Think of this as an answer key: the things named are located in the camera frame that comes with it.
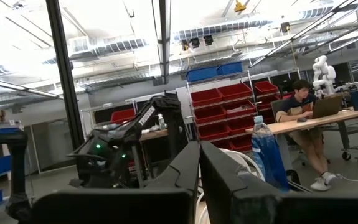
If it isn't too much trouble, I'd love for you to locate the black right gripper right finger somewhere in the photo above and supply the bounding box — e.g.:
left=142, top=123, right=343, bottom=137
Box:
left=199, top=141, right=281, bottom=224

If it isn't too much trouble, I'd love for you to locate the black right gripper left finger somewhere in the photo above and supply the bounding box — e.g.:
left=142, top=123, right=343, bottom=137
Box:
left=146, top=141, right=200, bottom=200

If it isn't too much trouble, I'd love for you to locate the red storage bin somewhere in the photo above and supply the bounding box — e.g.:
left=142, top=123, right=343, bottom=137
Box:
left=194, top=106, right=227, bottom=125
left=110, top=108, right=136, bottom=123
left=191, top=88, right=224, bottom=108
left=253, top=80, right=280, bottom=96
left=227, top=117, right=255, bottom=136
left=258, top=95, right=281, bottom=110
left=197, top=123, right=230, bottom=141
left=217, top=82, right=253, bottom=101
left=224, top=100, right=257, bottom=119
left=230, top=134, right=253, bottom=153

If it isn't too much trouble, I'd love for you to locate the white spray bottle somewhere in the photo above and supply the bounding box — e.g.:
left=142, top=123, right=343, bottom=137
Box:
left=158, top=113, right=167, bottom=131

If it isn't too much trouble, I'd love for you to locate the blue dish soap bottle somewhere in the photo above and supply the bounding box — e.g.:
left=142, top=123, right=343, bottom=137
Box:
left=251, top=115, right=291, bottom=191

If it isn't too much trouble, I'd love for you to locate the black metal stand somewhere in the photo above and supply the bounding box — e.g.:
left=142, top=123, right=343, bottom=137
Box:
left=0, top=132, right=32, bottom=223

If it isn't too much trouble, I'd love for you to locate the wooden office desk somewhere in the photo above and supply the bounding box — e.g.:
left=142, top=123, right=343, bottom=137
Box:
left=245, top=105, right=358, bottom=164

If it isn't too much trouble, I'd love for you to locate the person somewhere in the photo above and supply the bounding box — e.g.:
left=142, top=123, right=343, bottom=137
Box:
left=275, top=78, right=339, bottom=192

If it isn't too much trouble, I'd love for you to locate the grey laptop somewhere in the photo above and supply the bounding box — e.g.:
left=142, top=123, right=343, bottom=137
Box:
left=311, top=94, right=344, bottom=120

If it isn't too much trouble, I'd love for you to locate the dark blue water bottle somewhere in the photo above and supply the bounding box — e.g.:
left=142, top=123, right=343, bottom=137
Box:
left=349, top=85, right=358, bottom=111

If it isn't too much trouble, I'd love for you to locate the yellow ceiling fixture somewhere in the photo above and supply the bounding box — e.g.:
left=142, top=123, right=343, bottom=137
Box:
left=233, top=0, right=247, bottom=13

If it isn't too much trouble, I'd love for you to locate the metal wire shelf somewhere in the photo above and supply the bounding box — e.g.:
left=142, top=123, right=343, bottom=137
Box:
left=186, top=70, right=258, bottom=154

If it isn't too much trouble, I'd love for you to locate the black vertical frame post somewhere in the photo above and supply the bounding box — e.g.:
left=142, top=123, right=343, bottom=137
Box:
left=45, top=0, right=85, bottom=151

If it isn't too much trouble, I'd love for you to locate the black overhead frame beam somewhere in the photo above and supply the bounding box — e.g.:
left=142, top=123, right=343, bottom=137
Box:
left=158, top=0, right=172, bottom=85
left=248, top=0, right=358, bottom=68

